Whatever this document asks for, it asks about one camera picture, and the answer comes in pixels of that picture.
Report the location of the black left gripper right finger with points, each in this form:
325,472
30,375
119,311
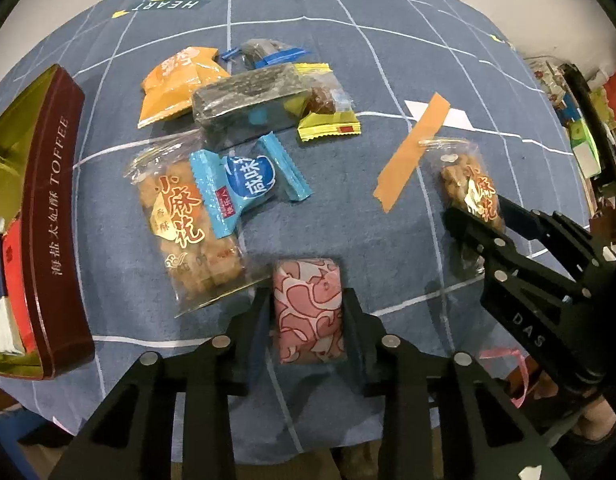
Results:
432,404

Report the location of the navy and mint snack pack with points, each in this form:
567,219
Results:
10,342

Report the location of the yellow candy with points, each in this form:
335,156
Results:
325,109

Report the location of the heart label on cloth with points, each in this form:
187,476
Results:
160,5

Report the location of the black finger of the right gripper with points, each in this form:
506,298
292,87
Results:
535,304

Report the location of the blue checked tablecloth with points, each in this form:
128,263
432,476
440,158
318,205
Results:
403,265

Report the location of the gold and maroon toffee tin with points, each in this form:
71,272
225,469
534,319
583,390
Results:
38,133

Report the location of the light blue salty candy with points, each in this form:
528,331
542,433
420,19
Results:
233,184

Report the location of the orange tape strip right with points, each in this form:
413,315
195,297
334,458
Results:
397,172

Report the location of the blue ended dark candy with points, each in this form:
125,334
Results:
258,53

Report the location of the red snack packet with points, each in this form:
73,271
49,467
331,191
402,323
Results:
14,282

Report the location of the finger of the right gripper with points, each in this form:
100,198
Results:
581,254

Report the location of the clear fried twist snack bag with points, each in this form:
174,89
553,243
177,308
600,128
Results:
202,267

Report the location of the orange snack packet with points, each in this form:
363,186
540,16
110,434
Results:
168,88

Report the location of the pink patterned candy block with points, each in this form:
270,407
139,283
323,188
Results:
308,300

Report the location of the pink ribbon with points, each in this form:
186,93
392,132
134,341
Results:
518,379

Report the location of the small fried twist snack bag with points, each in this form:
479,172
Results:
460,176

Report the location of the cluttered shelf items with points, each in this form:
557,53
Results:
589,122

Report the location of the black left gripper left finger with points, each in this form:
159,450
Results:
129,436

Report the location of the dark seaweed snack bag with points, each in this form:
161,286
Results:
269,98

